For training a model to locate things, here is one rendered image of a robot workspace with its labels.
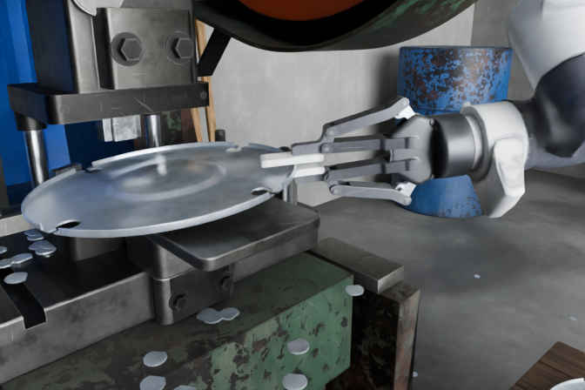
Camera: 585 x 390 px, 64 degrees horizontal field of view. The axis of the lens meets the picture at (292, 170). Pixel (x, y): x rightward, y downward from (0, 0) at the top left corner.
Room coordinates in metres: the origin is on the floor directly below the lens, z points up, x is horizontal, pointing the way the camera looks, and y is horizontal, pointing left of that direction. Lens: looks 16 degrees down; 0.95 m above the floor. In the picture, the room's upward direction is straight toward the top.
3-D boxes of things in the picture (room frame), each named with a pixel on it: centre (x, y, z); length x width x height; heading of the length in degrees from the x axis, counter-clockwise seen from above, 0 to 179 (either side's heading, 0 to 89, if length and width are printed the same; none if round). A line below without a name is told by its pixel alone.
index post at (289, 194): (0.63, 0.01, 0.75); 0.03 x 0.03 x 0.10; 44
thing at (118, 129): (0.59, 0.22, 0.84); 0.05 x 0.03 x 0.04; 134
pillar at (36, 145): (0.59, 0.33, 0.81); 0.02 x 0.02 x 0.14
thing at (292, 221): (0.47, 0.10, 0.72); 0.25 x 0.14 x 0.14; 44
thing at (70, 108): (0.60, 0.23, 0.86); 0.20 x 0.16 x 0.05; 134
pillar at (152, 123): (0.70, 0.21, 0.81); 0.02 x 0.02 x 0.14
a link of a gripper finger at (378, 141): (0.53, -0.09, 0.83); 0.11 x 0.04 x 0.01; 96
